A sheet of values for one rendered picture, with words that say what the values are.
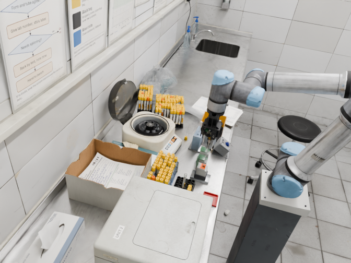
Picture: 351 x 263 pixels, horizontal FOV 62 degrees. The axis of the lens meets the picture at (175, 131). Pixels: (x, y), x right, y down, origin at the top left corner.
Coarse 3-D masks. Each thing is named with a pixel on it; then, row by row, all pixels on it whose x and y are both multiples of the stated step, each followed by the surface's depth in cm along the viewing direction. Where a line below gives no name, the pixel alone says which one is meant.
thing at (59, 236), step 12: (60, 216) 109; (72, 216) 109; (48, 228) 99; (60, 228) 106; (72, 228) 105; (84, 228) 112; (36, 240) 100; (48, 240) 98; (60, 240) 101; (72, 240) 102; (36, 252) 97; (48, 252) 98; (60, 252) 98
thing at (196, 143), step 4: (196, 132) 155; (200, 132) 155; (196, 136) 152; (200, 136) 152; (192, 140) 154; (196, 140) 153; (200, 140) 153; (192, 144) 155; (196, 144) 154; (200, 144) 158; (188, 148) 158; (192, 148) 157; (196, 148) 156; (200, 148) 158
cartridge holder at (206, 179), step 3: (192, 171) 143; (195, 171) 140; (207, 171) 141; (192, 174) 141; (195, 174) 138; (207, 174) 142; (192, 177) 139; (195, 177) 139; (198, 177) 138; (201, 177) 138; (204, 177) 137; (207, 177) 140; (195, 180) 140; (198, 180) 139; (201, 180) 139; (204, 180) 138; (207, 180) 139; (207, 183) 138
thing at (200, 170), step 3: (198, 165) 137; (201, 165) 137; (204, 165) 138; (198, 168) 136; (201, 168) 136; (204, 168) 136; (198, 171) 137; (201, 171) 136; (204, 171) 136; (198, 174) 138; (201, 174) 138; (204, 174) 137
